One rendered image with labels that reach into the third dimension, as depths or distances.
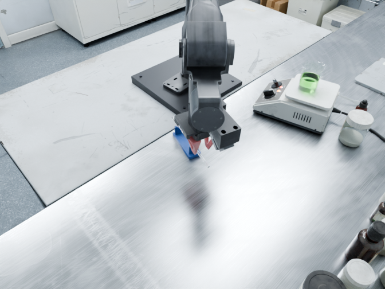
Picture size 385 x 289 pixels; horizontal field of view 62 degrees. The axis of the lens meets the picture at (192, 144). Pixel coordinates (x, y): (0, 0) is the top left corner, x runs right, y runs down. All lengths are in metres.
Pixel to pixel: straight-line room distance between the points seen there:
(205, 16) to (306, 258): 0.48
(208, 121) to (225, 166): 0.26
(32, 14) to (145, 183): 3.00
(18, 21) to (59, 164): 2.82
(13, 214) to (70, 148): 1.17
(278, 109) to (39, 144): 0.64
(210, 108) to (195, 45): 0.11
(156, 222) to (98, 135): 0.31
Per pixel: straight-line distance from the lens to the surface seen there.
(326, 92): 0.92
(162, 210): 0.70
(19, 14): 3.56
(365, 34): 1.49
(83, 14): 3.13
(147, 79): 1.02
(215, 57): 0.55
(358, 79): 1.16
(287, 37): 1.35
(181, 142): 0.82
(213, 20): 0.57
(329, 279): 0.60
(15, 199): 2.07
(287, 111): 0.89
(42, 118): 0.99
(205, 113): 0.53
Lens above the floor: 1.49
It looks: 45 degrees down
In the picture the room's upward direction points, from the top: straight up
